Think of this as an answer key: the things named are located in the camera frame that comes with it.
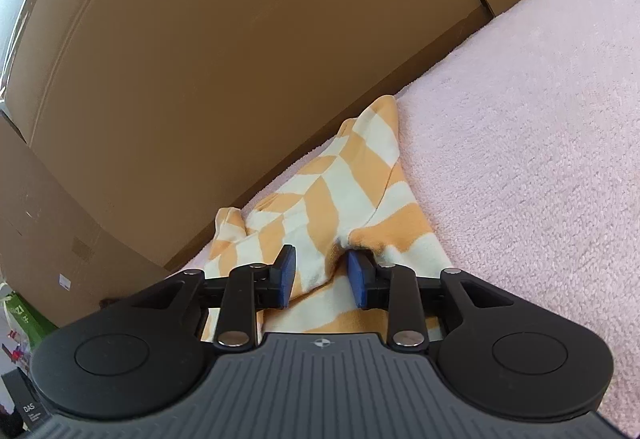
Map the pink fleece blanket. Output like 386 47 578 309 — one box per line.
170 0 640 439

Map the orange and white striped shirt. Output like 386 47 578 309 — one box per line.
200 95 453 345

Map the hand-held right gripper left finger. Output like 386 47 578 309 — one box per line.
126 244 297 353

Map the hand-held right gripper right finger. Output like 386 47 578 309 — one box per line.
346 250 514 353

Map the green bag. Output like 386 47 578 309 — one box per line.
0 281 58 350

